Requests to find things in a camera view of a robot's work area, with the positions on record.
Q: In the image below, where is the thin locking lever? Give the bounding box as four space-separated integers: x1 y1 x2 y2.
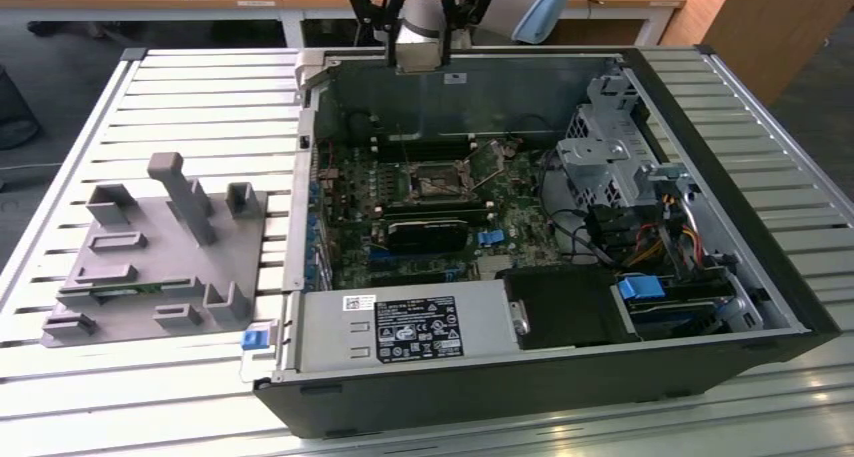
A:
476 168 512 192

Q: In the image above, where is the grey parts rack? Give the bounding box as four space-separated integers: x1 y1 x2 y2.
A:
39 151 273 351

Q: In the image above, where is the silver power supply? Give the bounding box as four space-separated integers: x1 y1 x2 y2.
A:
293 289 522 373

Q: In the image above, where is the wooden desk white frame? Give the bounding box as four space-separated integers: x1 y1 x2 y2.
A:
0 0 689 48

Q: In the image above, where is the blue disk carrier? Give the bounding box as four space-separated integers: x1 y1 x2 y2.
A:
617 274 668 306

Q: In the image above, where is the black rating label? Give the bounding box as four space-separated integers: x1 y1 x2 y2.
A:
373 296 466 364

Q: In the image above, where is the black graphics card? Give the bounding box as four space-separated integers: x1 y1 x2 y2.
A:
383 218 473 256

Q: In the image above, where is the silver CPU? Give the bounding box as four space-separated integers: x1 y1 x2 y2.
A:
394 34 446 77

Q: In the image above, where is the black plastic shroud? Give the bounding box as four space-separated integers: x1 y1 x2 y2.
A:
500 266 642 351

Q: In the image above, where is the green RAM stick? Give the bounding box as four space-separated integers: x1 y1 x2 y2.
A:
90 279 195 296

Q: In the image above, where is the coloured wire bundle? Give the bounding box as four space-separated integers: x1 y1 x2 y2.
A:
626 191 709 278

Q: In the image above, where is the black PC case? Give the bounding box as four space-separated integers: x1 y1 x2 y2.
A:
251 45 844 441

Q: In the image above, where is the silver chipset heat sink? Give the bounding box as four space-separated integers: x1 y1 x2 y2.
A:
477 255 516 278

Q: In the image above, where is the metal drive cage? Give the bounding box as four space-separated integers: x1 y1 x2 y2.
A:
557 74 702 213

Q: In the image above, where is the green motherboard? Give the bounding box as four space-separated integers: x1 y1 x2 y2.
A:
310 136 582 291

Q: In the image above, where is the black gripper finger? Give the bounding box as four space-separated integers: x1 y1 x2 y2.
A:
338 0 410 71
433 0 504 71

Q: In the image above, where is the black disk drive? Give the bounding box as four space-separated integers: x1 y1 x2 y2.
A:
626 296 729 339

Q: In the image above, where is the CPU socket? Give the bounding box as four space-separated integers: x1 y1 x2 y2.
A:
406 162 480 203

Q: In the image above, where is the black RAM slot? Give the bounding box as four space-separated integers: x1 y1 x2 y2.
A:
383 210 490 223
381 202 488 214
377 135 473 151
378 148 474 162

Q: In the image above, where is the black looped wire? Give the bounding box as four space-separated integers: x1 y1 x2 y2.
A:
544 209 622 268

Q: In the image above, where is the wooden cabinet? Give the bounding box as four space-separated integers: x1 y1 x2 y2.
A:
660 0 854 106

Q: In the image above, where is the metal socket cover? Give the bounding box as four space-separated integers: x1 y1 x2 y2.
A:
466 137 521 178

